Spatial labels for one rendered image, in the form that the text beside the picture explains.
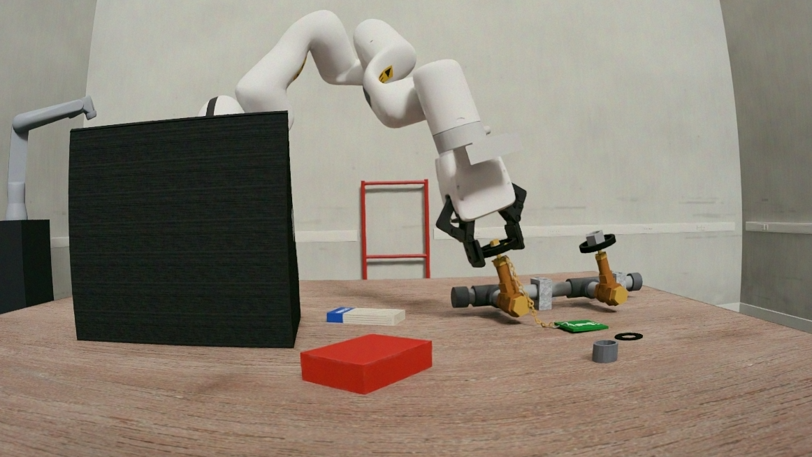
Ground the red rectangular block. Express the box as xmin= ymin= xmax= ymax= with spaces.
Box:
xmin=300 ymin=334 xmax=432 ymax=395

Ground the green tag with gold chain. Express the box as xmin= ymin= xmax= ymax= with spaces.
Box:
xmin=491 ymin=255 xmax=609 ymax=332

